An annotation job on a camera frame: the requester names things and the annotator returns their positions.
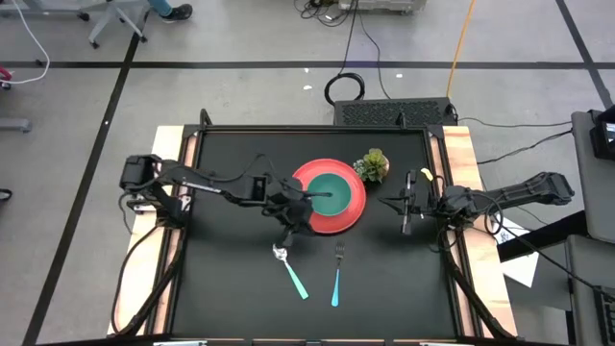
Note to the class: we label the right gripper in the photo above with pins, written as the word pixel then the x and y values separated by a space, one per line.
pixel 423 199

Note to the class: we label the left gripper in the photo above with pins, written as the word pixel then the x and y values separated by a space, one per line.
pixel 295 211

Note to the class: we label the teal bowl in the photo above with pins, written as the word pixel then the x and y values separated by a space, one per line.
pixel 336 185

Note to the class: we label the orange round plate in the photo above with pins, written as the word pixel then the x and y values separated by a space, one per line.
pixel 336 225

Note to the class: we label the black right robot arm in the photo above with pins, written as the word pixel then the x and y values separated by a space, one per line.
pixel 528 190

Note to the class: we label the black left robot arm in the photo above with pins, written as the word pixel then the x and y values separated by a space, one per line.
pixel 137 170

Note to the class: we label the yellow tape piece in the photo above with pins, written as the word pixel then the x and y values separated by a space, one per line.
pixel 426 174

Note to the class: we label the small potted succulent plant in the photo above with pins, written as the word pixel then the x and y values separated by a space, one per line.
pixel 374 165

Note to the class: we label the light wooden side board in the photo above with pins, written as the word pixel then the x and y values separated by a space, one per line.
pixel 459 149
pixel 165 144

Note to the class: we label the black computer tower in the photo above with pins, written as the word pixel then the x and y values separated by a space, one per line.
pixel 389 113

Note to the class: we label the white paper sheet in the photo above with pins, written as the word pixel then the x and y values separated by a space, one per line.
pixel 521 269

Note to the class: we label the black beam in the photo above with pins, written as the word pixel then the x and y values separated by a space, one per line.
pixel 543 235

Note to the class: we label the grey box device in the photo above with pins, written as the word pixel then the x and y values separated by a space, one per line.
pixel 384 5

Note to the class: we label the grey cabinet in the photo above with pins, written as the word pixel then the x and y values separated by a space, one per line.
pixel 581 288
pixel 591 216

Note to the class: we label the black screen device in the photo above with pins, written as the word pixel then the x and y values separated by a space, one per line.
pixel 605 137

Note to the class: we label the person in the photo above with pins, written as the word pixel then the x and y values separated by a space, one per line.
pixel 175 12

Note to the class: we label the grey office chair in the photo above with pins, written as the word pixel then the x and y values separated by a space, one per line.
pixel 103 26

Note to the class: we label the black metal frame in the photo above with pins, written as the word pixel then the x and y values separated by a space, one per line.
pixel 312 128

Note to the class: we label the silver metal bracket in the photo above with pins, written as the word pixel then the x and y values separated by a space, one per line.
pixel 447 343
pixel 180 343

